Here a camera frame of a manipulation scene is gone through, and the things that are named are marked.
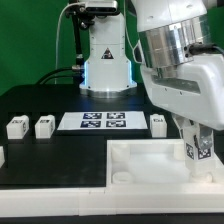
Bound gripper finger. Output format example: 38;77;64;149
196;123;213;150
172;114;191;139

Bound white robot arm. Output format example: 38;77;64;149
80;0;224;150

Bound white sheet with tags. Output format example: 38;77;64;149
58;111;147;131

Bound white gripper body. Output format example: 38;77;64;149
140;54;224;130

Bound white block left edge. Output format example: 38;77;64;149
0;146;5;168

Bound white cable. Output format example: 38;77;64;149
54;1;73;84

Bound white square tabletop part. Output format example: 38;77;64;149
107;139;224;194

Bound black cables at base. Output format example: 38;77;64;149
35;65;84;86

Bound white front fence bar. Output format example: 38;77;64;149
0;184;224;218

